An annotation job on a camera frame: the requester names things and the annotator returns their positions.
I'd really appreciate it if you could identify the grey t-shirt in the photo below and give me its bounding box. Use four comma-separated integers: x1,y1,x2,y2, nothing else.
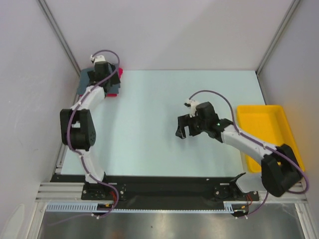
78,67,122,96

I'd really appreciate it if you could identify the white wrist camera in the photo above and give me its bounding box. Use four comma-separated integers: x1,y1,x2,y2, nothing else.
90,55,106,64
184,99,199,118

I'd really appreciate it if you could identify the aluminium frame post left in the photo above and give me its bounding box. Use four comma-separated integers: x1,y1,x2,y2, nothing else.
36,0,81,76

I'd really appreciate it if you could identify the yellow plastic tray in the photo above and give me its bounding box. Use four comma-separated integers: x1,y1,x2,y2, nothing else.
236,105,305,171

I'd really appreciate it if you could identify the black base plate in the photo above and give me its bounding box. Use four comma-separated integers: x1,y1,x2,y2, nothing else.
50,174,272,211

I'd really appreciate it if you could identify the white cable duct right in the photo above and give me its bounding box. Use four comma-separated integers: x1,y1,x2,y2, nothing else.
224,201,249,214

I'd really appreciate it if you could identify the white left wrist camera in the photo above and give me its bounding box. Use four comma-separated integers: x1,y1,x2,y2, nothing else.
90,55,106,64

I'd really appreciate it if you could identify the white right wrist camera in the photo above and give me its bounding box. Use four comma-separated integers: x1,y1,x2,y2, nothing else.
184,99,199,118

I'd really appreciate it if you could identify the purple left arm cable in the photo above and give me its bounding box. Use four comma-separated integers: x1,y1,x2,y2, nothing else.
47,50,121,226

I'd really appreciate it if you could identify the white cable duct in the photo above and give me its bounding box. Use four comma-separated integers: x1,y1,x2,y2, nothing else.
46,202,113,213
224,201,249,214

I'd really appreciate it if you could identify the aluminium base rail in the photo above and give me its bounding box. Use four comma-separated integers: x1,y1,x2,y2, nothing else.
34,181,307,204

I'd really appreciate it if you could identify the folded red t-shirt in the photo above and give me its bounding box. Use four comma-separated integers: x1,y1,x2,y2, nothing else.
105,68,124,97

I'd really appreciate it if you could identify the aluminium frame post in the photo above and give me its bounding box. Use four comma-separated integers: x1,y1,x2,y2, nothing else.
36,0,81,76
255,0,302,77

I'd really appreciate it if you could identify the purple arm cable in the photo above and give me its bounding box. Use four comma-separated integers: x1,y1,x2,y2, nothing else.
47,50,121,226
188,90,310,220

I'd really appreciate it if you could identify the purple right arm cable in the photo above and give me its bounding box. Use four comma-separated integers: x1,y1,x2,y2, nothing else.
188,90,310,220

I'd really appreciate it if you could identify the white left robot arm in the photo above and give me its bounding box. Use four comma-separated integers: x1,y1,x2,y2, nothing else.
60,59,120,201

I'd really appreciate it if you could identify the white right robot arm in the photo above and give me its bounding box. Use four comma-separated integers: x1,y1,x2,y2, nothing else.
175,100,305,200

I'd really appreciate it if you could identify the white cable duct left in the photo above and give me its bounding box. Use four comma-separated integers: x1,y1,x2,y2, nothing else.
46,202,113,213

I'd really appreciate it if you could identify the aluminium frame post right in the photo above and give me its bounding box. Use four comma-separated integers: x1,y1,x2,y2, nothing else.
255,0,302,77

